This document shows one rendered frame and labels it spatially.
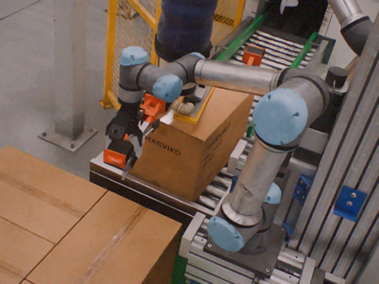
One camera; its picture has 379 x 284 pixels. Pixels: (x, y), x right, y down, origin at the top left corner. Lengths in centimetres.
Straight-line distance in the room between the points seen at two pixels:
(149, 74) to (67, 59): 193
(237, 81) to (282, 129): 27
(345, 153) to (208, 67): 47
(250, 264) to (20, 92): 289
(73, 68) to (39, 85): 97
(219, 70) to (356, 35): 49
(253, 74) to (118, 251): 114
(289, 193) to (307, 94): 64
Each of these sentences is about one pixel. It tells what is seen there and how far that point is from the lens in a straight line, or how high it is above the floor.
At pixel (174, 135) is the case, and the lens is 222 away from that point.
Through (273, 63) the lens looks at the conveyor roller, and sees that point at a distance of 381.
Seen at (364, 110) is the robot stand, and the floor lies 154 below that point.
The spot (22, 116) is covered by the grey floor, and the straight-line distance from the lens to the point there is 385.
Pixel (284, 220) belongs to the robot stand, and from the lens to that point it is 184.
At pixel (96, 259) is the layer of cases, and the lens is 217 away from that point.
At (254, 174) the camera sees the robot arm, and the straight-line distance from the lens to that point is 126.
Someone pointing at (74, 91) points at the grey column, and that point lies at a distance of 337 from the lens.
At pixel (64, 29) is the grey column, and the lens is 320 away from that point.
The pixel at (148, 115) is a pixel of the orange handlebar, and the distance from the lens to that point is 179.
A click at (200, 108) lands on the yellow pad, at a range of 207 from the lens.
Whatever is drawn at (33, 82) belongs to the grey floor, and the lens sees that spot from 424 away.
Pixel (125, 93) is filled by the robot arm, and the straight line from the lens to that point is 146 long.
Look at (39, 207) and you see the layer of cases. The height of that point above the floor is 54.
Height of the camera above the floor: 223
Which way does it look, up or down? 37 degrees down
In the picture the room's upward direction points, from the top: 11 degrees clockwise
